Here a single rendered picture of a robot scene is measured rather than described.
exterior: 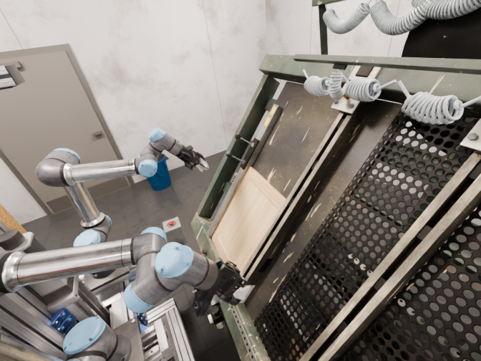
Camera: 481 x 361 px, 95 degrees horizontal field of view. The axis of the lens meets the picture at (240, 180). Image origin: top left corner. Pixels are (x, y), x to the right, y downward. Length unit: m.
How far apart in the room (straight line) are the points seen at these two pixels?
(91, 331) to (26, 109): 3.38
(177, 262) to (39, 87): 3.62
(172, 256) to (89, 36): 3.63
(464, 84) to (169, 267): 0.83
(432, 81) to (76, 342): 1.33
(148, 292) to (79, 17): 3.68
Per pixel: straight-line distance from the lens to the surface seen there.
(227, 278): 0.66
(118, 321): 1.39
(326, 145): 0.96
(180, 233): 1.72
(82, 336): 1.02
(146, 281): 0.59
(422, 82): 0.86
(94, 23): 3.96
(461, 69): 0.66
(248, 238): 1.24
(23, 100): 4.03
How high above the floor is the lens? 2.03
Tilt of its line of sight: 34 degrees down
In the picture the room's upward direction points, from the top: 8 degrees counter-clockwise
